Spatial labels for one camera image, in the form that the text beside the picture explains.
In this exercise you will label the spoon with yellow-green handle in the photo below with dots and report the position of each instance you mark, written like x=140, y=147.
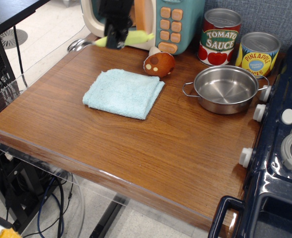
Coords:
x=133, y=38

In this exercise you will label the pineapple slices can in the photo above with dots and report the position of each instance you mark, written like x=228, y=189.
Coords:
x=258, y=52

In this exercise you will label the light blue folded towel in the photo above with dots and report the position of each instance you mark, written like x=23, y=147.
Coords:
x=124, y=93

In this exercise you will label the black desk on left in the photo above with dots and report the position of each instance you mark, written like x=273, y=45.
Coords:
x=11, y=13

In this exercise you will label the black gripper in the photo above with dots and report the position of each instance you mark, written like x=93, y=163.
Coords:
x=118, y=21

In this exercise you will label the small stainless steel pot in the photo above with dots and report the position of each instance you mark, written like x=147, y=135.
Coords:
x=225, y=89

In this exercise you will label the tomato sauce can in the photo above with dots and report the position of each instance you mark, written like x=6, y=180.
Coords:
x=219, y=34

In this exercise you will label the brown plush mushroom toy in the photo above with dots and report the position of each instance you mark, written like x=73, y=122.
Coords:
x=159, y=63

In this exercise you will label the toy microwave teal and cream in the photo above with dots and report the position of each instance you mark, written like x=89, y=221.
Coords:
x=174, y=23

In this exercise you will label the dark blue toy stove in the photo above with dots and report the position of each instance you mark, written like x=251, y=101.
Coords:
x=265, y=211

